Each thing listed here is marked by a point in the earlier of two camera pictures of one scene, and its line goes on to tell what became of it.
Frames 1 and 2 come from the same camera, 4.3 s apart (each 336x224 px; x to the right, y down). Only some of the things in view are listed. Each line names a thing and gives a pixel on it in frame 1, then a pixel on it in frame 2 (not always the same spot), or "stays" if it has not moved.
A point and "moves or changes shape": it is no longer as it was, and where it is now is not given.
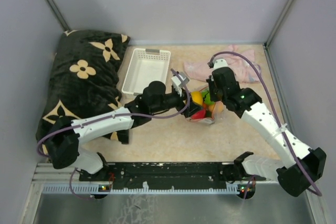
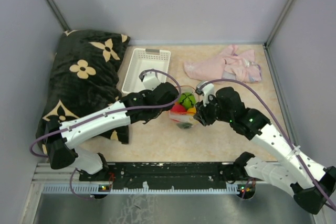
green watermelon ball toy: x=207 y=99 moves or changes shape
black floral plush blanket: x=85 y=81 stays
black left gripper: x=184 y=97 to x=146 y=93
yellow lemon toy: x=197 y=97 moves or changes shape
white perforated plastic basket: x=146 y=65 stays
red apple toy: x=200 y=115 moves or changes shape
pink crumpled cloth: x=244 y=62 stays
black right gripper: x=211 y=83 to x=201 y=114
